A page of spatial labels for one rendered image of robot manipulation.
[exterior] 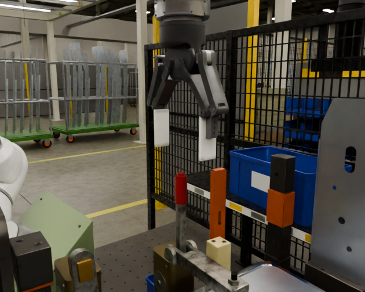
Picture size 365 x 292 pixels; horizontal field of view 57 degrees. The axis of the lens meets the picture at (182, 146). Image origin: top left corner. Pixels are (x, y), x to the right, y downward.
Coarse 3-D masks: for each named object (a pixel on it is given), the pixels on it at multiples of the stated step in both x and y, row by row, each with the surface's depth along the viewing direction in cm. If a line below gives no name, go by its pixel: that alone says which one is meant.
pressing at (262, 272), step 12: (264, 264) 69; (240, 276) 65; (252, 276) 65; (264, 276) 65; (276, 276) 65; (288, 276) 65; (204, 288) 61; (252, 288) 61; (264, 288) 61; (276, 288) 61; (288, 288) 61; (300, 288) 61; (312, 288) 61
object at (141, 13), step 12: (144, 0) 695; (144, 12) 699; (144, 24) 703; (144, 36) 707; (144, 72) 720; (144, 84) 725; (144, 96) 729; (144, 108) 734; (144, 120) 738; (144, 132) 743
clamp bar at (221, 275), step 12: (180, 252) 60; (192, 252) 60; (180, 264) 59; (192, 264) 56; (204, 264) 56; (216, 264) 56; (204, 276) 54; (216, 276) 52; (228, 276) 52; (216, 288) 51; (228, 288) 49; (240, 288) 49
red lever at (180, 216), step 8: (176, 176) 59; (184, 176) 59; (176, 184) 59; (184, 184) 59; (176, 192) 59; (184, 192) 59; (176, 200) 59; (184, 200) 59; (176, 208) 60; (184, 208) 60; (176, 216) 60; (184, 216) 60; (176, 224) 61; (184, 224) 61; (176, 232) 61; (184, 232) 61; (176, 240) 61; (184, 240) 61; (184, 248) 61
